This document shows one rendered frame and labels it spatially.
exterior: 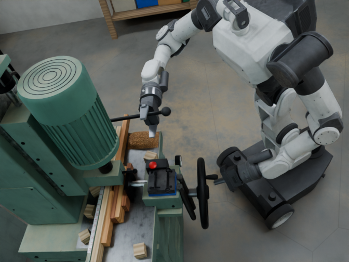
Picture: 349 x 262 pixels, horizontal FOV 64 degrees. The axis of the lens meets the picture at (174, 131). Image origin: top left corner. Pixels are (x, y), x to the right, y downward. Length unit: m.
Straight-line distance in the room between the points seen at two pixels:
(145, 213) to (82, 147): 0.39
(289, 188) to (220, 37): 1.21
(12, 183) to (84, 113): 0.41
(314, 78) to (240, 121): 1.60
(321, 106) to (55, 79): 0.78
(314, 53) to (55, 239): 1.14
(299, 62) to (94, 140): 0.62
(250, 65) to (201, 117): 1.59
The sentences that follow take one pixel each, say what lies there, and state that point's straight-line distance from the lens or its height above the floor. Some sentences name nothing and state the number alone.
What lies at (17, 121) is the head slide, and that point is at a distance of 0.84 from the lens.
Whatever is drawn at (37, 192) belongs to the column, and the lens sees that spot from 1.07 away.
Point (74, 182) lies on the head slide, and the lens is 1.05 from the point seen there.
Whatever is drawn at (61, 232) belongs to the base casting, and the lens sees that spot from 1.31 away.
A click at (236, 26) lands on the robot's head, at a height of 1.40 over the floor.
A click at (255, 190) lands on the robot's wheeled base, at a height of 0.19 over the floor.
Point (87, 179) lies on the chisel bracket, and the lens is 1.09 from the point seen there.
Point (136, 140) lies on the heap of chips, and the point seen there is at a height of 0.93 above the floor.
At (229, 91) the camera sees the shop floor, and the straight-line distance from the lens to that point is 2.75.
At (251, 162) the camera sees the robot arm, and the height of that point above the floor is 0.88.
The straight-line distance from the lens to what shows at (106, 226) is 1.07.
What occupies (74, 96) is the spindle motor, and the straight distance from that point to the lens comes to 0.72.
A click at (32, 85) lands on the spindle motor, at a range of 0.77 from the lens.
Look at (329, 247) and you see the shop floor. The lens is 2.07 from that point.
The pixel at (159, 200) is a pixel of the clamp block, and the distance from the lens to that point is 1.05.
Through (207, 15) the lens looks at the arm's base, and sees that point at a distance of 1.16.
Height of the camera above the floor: 1.87
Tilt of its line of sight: 50 degrees down
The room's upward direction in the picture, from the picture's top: 12 degrees counter-clockwise
